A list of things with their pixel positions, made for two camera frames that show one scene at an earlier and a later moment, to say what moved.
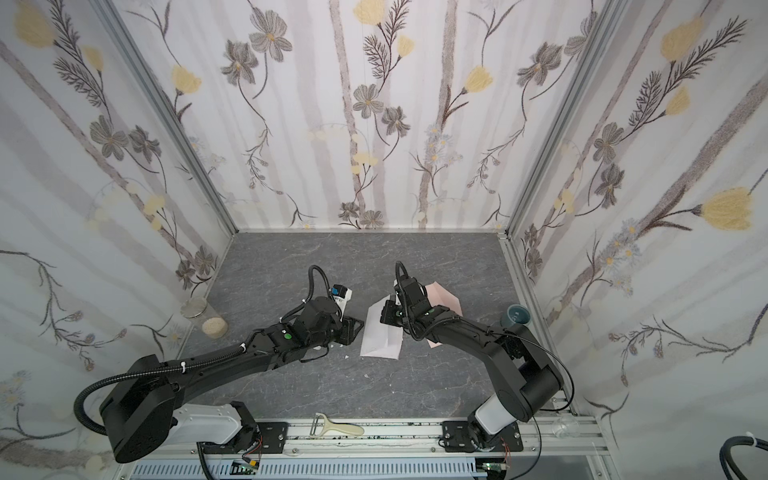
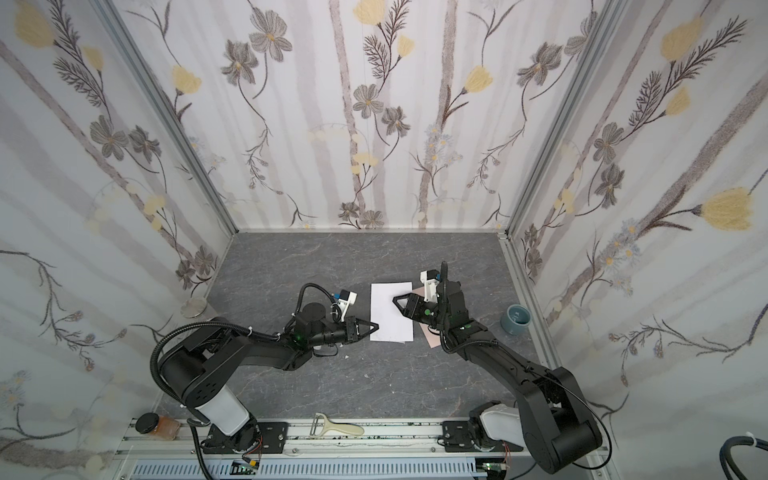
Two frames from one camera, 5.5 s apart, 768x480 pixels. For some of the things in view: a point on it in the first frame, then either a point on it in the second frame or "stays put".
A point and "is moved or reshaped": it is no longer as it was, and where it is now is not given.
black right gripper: x=393 y=311 to x=421 y=305
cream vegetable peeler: x=329 y=425 stays put
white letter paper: x=380 y=339 is moved or reshaped
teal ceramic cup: x=516 y=314 stays put
